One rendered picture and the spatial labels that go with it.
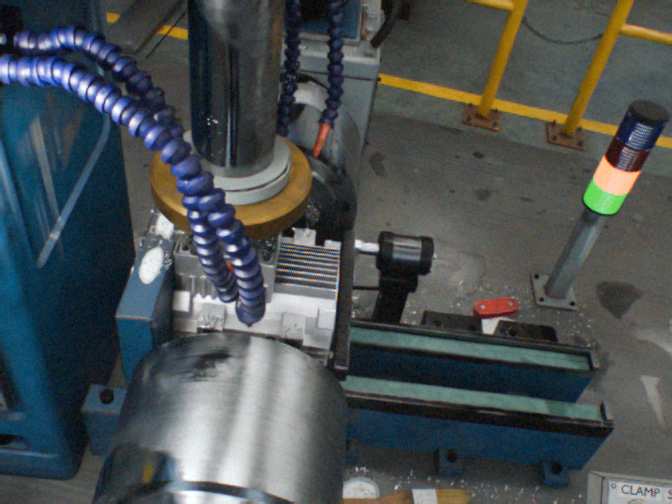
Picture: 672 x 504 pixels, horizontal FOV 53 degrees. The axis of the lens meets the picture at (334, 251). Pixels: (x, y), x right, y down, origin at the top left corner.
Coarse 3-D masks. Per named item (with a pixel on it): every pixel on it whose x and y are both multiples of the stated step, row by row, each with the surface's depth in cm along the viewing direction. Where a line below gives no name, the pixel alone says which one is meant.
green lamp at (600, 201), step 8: (592, 184) 112; (592, 192) 112; (600, 192) 111; (608, 192) 110; (584, 200) 115; (592, 200) 113; (600, 200) 112; (608, 200) 111; (616, 200) 111; (592, 208) 113; (600, 208) 112; (608, 208) 112; (616, 208) 113
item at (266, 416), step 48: (192, 336) 70; (240, 336) 70; (144, 384) 69; (192, 384) 66; (240, 384) 66; (288, 384) 68; (336, 384) 74; (144, 432) 64; (192, 432) 62; (240, 432) 62; (288, 432) 64; (336, 432) 70; (144, 480) 60; (192, 480) 59; (240, 480) 59; (288, 480) 61; (336, 480) 68
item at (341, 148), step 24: (312, 96) 104; (312, 120) 100; (336, 120) 104; (312, 144) 96; (336, 144) 100; (312, 168) 96; (336, 168) 97; (312, 192) 99; (336, 192) 99; (312, 216) 98; (336, 216) 102; (336, 240) 106
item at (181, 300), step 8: (328, 240) 92; (336, 248) 92; (176, 296) 82; (184, 296) 82; (192, 296) 84; (176, 304) 82; (184, 304) 82; (320, 312) 83; (328, 312) 83; (320, 320) 83; (328, 320) 83; (320, 328) 83; (328, 328) 83
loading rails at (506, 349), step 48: (384, 336) 104; (432, 336) 105; (480, 336) 105; (384, 384) 97; (432, 384) 109; (480, 384) 108; (528, 384) 107; (576, 384) 106; (384, 432) 100; (432, 432) 100; (480, 432) 99; (528, 432) 98; (576, 432) 97
